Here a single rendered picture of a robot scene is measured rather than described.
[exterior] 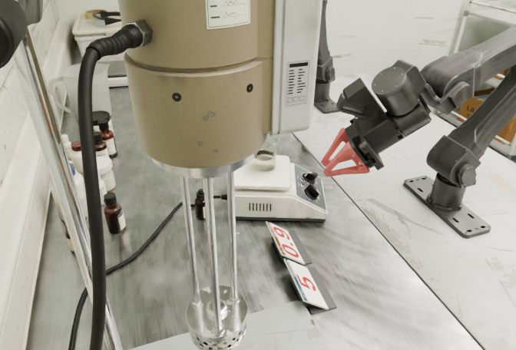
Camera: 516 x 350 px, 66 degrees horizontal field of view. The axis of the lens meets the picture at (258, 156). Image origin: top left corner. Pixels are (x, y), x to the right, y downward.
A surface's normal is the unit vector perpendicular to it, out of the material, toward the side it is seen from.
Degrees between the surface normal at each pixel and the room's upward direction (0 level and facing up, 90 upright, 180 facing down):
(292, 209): 90
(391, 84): 42
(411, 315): 0
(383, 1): 90
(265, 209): 90
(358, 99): 90
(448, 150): 49
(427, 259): 0
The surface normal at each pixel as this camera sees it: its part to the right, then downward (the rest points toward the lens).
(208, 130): 0.20, 0.51
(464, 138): -0.69, -0.42
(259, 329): 0.00, -0.85
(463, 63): -0.29, -0.75
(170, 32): -0.14, 0.52
